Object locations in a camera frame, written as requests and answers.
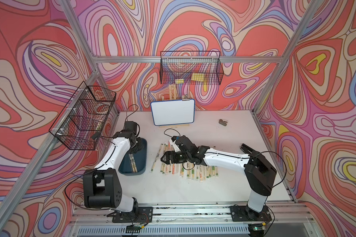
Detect black wire basket left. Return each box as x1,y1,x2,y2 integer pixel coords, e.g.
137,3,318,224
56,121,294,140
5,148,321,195
48,82,116,151

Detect teal plastic storage box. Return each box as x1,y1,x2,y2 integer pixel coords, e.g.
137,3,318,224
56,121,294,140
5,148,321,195
118,138,147,176

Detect wooden whiteboard easel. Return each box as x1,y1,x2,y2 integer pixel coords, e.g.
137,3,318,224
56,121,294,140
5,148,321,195
160,85,188,127

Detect leaf top chopsticks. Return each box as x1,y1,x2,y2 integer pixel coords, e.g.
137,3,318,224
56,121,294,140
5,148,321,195
160,143,168,174
165,143,170,174

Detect black wire basket back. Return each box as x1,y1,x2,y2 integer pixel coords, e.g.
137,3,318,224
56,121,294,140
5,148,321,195
160,50,224,85

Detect black wire basket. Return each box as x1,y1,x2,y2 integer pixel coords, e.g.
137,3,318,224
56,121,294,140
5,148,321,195
48,82,116,151
160,50,224,85

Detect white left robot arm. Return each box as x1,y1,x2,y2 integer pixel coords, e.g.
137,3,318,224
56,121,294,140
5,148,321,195
83,121,143,213

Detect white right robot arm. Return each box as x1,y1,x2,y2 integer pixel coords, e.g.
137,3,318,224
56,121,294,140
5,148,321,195
160,135,277,213

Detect blue framed whiteboard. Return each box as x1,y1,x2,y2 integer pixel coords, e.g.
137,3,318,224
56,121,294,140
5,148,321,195
150,99,195,126

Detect yellow sticky note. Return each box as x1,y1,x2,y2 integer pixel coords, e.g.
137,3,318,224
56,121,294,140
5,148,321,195
191,73,205,82

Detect olive and white stapler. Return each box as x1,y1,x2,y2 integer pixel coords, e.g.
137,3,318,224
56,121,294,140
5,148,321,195
219,119,227,126

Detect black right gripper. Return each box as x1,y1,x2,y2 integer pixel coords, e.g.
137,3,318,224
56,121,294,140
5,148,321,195
160,150,190,166

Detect aluminium frame post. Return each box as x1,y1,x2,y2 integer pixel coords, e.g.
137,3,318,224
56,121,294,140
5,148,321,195
253,0,318,115

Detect green circuit board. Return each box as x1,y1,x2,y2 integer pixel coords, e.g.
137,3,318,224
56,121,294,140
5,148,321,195
126,225,144,234

